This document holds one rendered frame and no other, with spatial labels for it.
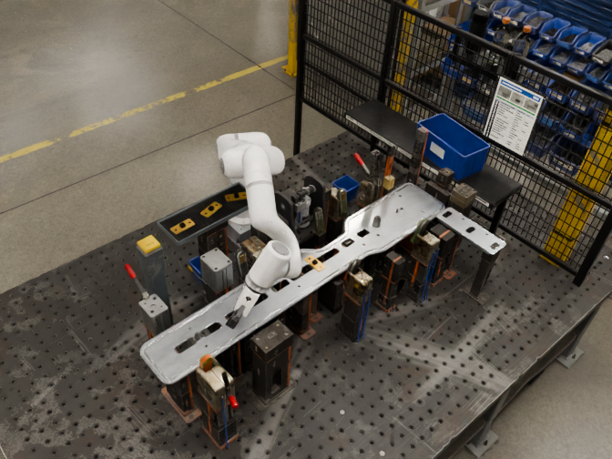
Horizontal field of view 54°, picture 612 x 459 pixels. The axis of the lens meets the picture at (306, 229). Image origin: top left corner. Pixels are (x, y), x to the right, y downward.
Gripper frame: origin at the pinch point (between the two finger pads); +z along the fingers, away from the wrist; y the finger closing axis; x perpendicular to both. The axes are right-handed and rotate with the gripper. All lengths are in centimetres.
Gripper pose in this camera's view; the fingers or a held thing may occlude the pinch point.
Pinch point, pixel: (234, 316)
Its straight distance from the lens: 201.5
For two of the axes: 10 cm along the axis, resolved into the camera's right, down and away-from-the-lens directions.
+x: -8.5, -5.2, -1.0
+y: 1.7, -4.5, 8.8
